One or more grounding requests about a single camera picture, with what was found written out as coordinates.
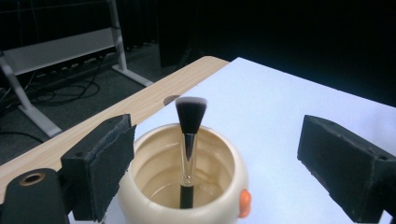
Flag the wooden table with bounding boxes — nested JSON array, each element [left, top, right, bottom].
[[0, 55, 231, 204]]

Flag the white metal desk frame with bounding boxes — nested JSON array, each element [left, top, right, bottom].
[[0, 0, 154, 138]]

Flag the cream ribbed brush holder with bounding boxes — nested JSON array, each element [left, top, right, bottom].
[[117, 122, 252, 224]]

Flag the black floor cables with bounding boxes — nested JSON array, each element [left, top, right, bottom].
[[0, 54, 106, 110]]

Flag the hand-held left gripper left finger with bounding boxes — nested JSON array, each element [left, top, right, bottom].
[[60, 114, 137, 223]]

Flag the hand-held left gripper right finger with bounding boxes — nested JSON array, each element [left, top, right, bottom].
[[296, 114, 396, 224]]

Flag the black makeup brush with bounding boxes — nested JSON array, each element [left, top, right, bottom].
[[175, 96, 208, 210]]

